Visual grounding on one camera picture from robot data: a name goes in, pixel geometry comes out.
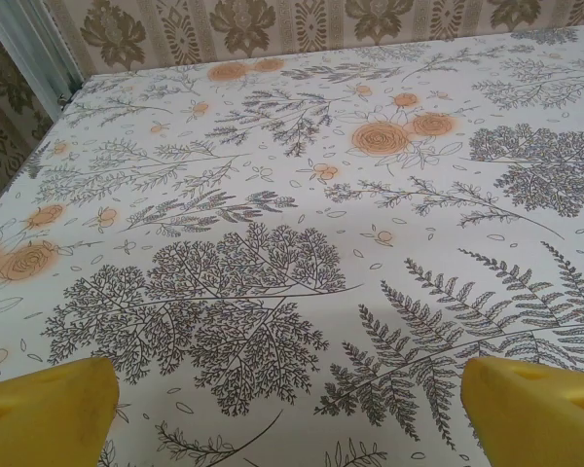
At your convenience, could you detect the aluminium frame post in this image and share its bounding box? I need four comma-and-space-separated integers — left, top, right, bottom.
0, 0, 87, 121

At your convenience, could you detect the floral patterned table cover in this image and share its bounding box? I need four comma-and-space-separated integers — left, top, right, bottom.
0, 23, 584, 467

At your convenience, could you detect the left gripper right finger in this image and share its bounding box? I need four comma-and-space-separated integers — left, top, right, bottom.
460, 358, 584, 467

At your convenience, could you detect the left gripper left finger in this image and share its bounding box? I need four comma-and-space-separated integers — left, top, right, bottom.
0, 357, 121, 467

